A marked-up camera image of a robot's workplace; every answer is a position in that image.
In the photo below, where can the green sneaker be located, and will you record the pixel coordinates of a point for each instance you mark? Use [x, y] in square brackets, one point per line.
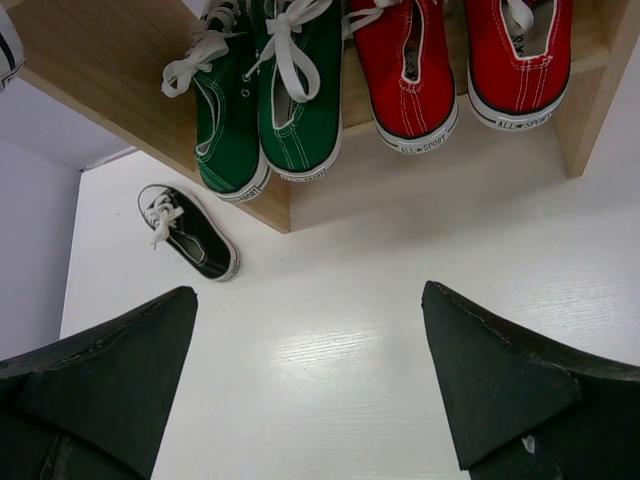
[298, 70]
[227, 148]

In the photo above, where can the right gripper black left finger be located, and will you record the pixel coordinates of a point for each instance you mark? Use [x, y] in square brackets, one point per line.
[95, 405]

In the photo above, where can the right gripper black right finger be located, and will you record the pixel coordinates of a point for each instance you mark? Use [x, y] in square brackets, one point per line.
[521, 405]

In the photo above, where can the red sneaker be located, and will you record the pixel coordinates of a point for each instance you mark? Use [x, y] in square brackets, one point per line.
[402, 49]
[519, 61]

